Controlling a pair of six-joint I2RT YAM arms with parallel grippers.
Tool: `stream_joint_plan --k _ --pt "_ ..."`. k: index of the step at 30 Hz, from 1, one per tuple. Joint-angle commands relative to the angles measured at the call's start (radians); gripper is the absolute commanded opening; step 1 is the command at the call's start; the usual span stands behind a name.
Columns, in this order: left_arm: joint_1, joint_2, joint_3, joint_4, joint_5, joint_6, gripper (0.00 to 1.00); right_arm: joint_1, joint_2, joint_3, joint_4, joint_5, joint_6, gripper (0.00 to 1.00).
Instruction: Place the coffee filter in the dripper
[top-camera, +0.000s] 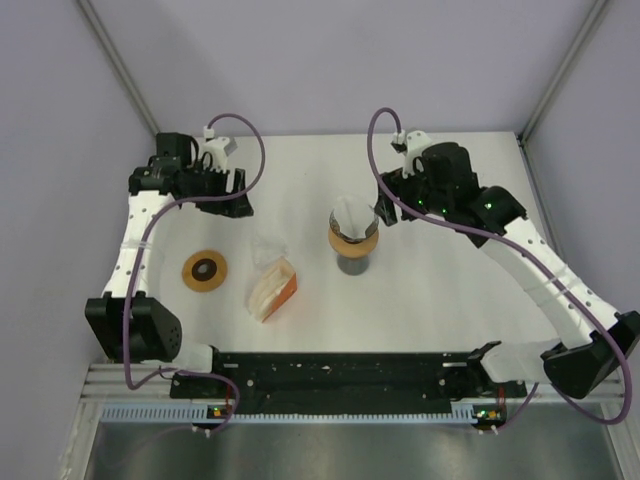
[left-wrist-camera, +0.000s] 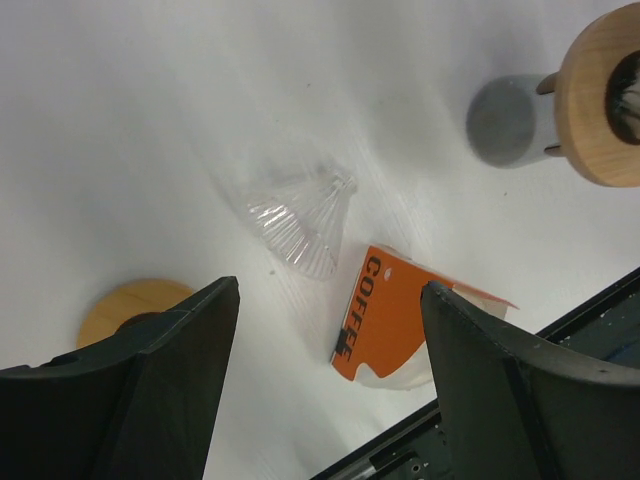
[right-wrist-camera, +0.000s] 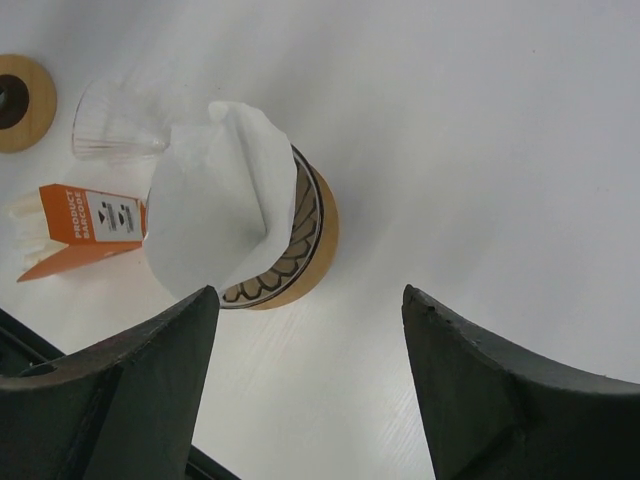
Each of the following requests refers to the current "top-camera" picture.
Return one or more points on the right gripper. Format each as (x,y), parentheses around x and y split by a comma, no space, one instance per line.
(397,184)

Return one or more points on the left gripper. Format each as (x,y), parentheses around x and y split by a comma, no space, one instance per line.
(233,207)

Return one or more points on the grey glass carafe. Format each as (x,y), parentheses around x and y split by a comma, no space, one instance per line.
(353,266)

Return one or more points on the orange coffee filter box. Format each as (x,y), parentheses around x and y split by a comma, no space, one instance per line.
(272,289)

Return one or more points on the grey glass dripper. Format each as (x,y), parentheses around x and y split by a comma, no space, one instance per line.
(335,227)

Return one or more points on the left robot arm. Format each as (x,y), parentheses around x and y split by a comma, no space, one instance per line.
(129,320)

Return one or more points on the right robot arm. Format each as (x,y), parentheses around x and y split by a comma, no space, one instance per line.
(593,339)

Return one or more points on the clear glass dripper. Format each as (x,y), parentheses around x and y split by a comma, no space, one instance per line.
(267,249)

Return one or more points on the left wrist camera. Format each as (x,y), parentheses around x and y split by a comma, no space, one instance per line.
(216,150)

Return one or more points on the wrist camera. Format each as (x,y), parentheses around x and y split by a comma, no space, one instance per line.
(411,145)
(216,150)

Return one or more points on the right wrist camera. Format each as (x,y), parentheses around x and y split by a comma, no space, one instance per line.
(411,145)

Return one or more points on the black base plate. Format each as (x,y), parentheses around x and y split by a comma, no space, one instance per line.
(357,383)

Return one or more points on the aluminium frame rail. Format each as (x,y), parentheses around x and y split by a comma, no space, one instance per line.
(106,382)

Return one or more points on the grey cable duct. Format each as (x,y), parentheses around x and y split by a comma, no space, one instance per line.
(206,414)

